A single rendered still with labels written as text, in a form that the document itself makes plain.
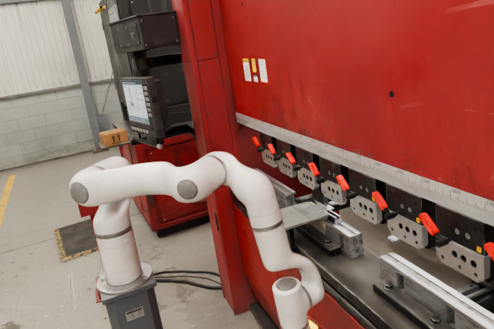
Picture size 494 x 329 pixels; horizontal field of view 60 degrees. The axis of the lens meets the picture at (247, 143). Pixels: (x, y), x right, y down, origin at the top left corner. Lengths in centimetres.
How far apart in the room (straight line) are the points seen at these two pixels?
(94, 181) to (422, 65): 97
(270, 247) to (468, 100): 61
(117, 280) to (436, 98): 112
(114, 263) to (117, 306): 14
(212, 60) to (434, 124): 157
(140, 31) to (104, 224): 135
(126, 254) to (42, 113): 722
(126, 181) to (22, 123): 736
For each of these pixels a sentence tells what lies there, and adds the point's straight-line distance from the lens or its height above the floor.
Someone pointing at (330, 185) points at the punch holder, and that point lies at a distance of 167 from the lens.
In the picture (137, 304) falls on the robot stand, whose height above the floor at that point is 94.
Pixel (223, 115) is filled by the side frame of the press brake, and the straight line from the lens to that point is 252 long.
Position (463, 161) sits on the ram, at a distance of 113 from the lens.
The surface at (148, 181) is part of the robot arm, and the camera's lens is 130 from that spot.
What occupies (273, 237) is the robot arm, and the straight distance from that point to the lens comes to 119.
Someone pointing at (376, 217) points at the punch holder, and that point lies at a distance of 147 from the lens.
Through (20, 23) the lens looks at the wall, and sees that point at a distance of 861.
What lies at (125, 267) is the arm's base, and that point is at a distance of 153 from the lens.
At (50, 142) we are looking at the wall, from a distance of 870.
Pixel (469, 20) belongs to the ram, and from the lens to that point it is 106.
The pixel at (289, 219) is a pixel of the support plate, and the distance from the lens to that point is 180.
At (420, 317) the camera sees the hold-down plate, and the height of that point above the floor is 91.
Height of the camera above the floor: 176
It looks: 14 degrees down
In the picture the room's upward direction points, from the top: 8 degrees counter-clockwise
